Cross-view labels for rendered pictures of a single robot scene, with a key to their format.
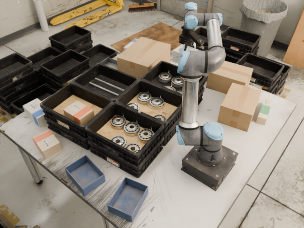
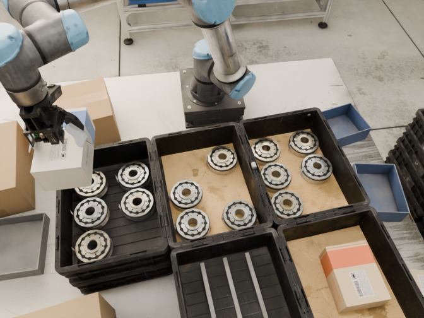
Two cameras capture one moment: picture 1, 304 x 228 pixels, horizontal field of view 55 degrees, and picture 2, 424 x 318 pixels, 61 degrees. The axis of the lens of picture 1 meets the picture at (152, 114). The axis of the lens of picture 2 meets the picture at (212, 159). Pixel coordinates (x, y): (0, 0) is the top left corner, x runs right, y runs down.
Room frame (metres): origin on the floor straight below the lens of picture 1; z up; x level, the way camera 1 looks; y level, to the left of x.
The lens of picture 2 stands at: (1.90, 0.42, 1.85)
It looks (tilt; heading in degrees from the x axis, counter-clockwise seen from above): 55 degrees down; 224
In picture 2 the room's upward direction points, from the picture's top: straight up
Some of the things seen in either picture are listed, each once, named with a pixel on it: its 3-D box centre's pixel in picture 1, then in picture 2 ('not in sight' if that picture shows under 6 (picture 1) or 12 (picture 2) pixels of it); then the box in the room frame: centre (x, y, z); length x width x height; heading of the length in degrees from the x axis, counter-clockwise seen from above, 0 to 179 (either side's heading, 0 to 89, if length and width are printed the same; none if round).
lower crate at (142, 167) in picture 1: (126, 144); not in sight; (1.24, 0.17, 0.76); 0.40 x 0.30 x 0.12; 57
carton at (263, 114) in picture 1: (264, 111); not in sight; (1.59, -0.84, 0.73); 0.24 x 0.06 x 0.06; 153
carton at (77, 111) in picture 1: (78, 113); (352, 276); (1.41, 0.49, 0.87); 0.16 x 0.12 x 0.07; 53
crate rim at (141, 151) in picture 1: (124, 127); (298, 161); (1.24, 0.17, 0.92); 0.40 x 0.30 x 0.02; 57
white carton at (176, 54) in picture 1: (189, 57); (65, 147); (1.76, -0.26, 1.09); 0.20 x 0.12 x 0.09; 52
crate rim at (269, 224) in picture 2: (151, 100); (207, 179); (1.49, 0.00, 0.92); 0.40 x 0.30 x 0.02; 57
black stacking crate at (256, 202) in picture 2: (151, 106); (207, 187); (1.49, 0.00, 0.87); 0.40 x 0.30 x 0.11; 57
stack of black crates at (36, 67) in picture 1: (47, 70); not in sight; (2.72, 1.18, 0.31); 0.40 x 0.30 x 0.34; 142
